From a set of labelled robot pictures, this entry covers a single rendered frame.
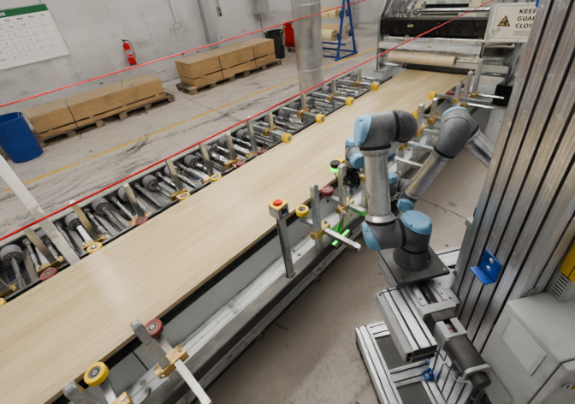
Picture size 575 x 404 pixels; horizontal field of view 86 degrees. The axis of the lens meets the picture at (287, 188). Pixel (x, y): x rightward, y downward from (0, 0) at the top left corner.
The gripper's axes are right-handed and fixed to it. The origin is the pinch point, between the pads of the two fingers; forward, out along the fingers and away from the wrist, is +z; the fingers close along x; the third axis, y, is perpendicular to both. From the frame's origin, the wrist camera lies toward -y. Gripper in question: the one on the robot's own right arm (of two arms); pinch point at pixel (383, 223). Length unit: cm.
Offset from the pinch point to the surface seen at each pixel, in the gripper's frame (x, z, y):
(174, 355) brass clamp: -125, -3, -26
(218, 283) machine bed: -89, 2, -46
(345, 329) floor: -30, 82, -9
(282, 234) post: -57, -22, -24
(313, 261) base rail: -39.2, 12.8, -22.7
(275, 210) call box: -59, -39, -24
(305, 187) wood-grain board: -7, -9, -55
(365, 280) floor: 14, 82, -20
